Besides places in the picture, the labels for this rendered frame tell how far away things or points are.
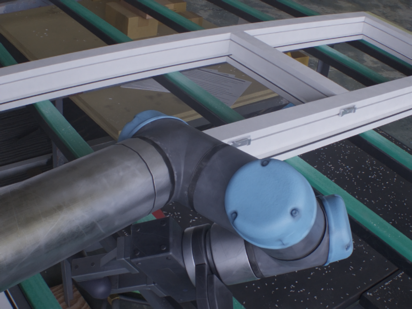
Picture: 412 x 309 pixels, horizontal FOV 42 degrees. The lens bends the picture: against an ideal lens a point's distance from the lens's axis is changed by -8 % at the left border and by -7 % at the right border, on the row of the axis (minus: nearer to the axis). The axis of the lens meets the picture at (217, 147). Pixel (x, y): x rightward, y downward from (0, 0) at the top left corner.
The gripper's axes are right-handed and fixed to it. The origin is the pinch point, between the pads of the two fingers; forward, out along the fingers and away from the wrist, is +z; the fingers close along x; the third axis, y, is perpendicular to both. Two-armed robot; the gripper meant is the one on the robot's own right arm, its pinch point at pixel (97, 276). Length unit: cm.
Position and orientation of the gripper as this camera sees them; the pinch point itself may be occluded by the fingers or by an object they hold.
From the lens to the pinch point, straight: 72.9
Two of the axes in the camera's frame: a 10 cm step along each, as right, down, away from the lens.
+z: -9.4, 2.5, 2.5
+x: -3.5, -5.7, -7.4
